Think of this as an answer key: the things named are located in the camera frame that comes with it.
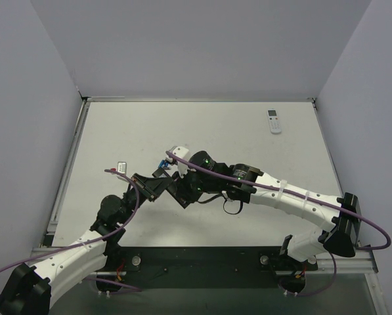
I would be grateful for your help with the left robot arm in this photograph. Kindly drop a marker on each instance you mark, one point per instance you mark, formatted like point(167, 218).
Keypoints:
point(35, 289)

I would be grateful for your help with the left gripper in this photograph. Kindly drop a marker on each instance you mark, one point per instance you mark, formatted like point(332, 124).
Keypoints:
point(142, 188)

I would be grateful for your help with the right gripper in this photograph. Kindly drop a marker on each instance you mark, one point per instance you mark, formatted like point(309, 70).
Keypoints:
point(181, 192)

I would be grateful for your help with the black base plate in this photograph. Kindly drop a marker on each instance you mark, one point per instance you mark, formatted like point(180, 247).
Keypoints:
point(247, 267)

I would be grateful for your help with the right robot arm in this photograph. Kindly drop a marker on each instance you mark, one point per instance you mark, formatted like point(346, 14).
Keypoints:
point(335, 225)

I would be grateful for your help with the white remote control far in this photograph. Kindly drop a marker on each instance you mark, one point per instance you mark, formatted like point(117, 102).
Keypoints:
point(274, 122)

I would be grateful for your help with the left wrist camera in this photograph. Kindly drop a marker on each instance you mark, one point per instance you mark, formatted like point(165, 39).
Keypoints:
point(119, 167)

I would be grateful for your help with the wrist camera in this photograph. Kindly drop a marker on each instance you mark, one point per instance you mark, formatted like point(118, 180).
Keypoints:
point(177, 154)
point(119, 167)

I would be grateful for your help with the black remote control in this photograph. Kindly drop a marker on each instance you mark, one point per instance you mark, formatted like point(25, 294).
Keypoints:
point(173, 191)

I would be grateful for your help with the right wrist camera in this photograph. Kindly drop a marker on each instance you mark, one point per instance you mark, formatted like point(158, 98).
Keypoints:
point(177, 154)

